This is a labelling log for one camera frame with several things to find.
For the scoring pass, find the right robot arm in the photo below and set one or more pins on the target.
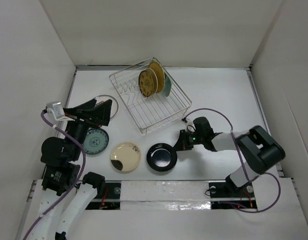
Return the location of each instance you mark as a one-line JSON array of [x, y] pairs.
[[259, 149]]

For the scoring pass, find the wire dish rack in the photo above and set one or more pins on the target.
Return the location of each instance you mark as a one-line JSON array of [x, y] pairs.
[[149, 113]]

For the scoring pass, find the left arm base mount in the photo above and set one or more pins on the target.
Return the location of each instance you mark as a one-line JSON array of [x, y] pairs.
[[109, 199]]

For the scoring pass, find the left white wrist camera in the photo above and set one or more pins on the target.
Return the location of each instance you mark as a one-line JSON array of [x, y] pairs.
[[56, 111]]

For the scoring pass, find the cream plate with brown flowers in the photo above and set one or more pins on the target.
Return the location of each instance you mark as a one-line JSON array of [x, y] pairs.
[[155, 81]]

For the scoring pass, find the bamboo pattern round plate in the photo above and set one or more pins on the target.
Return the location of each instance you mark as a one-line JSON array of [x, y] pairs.
[[157, 68]]

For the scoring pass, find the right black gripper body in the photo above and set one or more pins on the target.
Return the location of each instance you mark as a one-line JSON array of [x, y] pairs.
[[189, 139]]

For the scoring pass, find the light green rectangular tray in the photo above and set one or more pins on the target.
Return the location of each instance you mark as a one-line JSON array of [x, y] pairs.
[[167, 87]]

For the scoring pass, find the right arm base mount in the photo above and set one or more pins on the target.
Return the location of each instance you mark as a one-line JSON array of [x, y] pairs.
[[222, 199]]

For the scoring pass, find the white plate with red characters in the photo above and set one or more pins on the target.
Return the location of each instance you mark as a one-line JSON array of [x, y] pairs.
[[104, 97]]

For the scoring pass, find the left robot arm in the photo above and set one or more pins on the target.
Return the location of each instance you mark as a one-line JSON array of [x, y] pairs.
[[66, 191]]

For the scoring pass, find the glossy black plate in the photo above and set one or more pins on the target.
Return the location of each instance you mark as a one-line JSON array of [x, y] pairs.
[[161, 157]]

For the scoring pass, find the blue green patterned plate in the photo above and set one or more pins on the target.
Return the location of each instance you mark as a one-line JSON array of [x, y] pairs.
[[96, 141]]

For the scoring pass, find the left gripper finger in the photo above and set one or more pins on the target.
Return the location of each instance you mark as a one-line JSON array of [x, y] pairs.
[[77, 110], [101, 111]]

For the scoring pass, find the yellow brown patterned plate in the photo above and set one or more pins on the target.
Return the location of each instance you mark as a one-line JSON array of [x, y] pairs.
[[146, 83]]

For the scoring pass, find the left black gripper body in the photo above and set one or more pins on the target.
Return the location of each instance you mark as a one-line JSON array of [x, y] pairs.
[[83, 121]]

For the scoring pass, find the cream plate with black patch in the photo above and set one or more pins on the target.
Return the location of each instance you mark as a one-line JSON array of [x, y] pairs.
[[125, 157]]

